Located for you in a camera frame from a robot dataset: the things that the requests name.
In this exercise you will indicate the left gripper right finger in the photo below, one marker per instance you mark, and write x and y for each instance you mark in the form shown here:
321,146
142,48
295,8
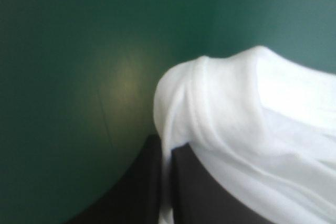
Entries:
199,195

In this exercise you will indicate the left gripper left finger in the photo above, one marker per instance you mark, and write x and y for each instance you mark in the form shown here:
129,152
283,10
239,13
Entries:
136,190

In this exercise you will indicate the white T-shirt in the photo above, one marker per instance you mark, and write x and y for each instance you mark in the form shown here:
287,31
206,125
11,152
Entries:
249,119

